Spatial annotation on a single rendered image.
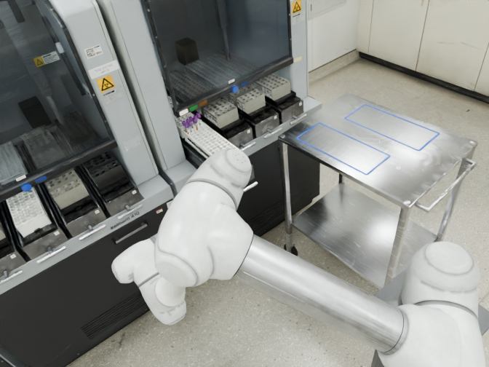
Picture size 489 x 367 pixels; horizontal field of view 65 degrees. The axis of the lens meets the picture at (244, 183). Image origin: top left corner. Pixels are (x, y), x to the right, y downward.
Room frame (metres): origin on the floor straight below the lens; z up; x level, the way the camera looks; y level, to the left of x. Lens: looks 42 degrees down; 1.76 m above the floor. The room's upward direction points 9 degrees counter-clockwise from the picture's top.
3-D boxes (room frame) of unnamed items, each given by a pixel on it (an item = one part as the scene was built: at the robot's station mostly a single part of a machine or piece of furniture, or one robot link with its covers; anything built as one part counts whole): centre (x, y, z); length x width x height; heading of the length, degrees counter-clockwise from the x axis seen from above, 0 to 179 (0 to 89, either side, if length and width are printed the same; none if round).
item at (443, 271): (0.50, -0.45, 0.87); 0.18 x 0.16 x 0.22; 157
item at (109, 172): (1.17, 0.51, 0.85); 0.12 x 0.02 x 0.06; 120
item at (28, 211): (1.11, 0.82, 0.83); 0.30 x 0.10 x 0.06; 30
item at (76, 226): (1.30, 0.76, 0.78); 0.73 x 0.14 x 0.09; 30
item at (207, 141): (1.28, 0.11, 0.83); 0.30 x 0.10 x 0.06; 30
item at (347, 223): (1.17, -0.53, 0.41); 0.67 x 0.46 x 0.82; 34
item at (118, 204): (1.38, 0.63, 0.78); 0.73 x 0.14 x 0.09; 30
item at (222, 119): (1.45, 0.03, 0.85); 0.12 x 0.02 x 0.06; 120
